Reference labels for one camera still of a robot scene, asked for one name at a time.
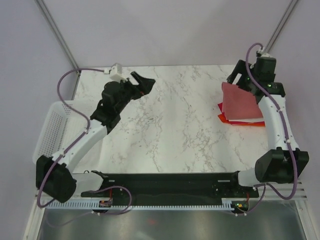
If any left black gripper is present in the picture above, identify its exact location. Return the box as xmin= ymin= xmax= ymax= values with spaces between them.
xmin=117 ymin=71 xmax=157 ymax=113

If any pink t shirt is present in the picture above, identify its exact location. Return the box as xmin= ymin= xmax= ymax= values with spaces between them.
xmin=221 ymin=82 xmax=263 ymax=120

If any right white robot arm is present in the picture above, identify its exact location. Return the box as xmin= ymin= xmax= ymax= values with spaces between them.
xmin=227 ymin=54 xmax=309 ymax=197

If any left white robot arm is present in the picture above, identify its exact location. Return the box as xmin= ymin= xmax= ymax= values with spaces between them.
xmin=35 ymin=67 xmax=156 ymax=208

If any red folded t shirt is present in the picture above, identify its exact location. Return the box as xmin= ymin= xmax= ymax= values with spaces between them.
xmin=216 ymin=102 xmax=265 ymax=125

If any white folded t shirt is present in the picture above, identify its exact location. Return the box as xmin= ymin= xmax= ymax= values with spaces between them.
xmin=230 ymin=118 xmax=264 ymax=123

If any orange folded t shirt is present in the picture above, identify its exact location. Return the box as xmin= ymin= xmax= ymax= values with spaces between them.
xmin=218 ymin=114 xmax=265 ymax=127

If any white plastic basket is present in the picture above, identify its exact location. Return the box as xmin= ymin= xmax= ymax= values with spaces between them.
xmin=32 ymin=99 xmax=102 ymax=172

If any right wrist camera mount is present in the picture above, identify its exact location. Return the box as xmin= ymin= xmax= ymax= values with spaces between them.
xmin=256 ymin=47 xmax=272 ymax=58

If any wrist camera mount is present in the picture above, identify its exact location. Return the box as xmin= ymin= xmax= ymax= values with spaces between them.
xmin=256 ymin=47 xmax=272 ymax=58
xmin=103 ymin=63 xmax=129 ymax=83

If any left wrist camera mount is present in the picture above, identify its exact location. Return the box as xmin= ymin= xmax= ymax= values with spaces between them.
xmin=103 ymin=63 xmax=129 ymax=83

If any right aluminium frame post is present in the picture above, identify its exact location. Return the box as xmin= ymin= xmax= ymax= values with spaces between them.
xmin=264 ymin=0 xmax=300 ymax=53

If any aluminium frame post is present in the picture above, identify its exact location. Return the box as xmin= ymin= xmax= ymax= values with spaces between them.
xmin=264 ymin=0 xmax=300 ymax=53
xmin=34 ymin=0 xmax=79 ymax=69

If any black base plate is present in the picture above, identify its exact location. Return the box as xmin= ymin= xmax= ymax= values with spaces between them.
xmin=81 ymin=172 xmax=259 ymax=204

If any left aluminium frame post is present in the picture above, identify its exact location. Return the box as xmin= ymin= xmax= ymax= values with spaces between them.
xmin=34 ymin=0 xmax=79 ymax=69

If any white cable duct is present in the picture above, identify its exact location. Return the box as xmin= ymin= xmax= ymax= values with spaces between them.
xmin=46 ymin=198 xmax=249 ymax=211

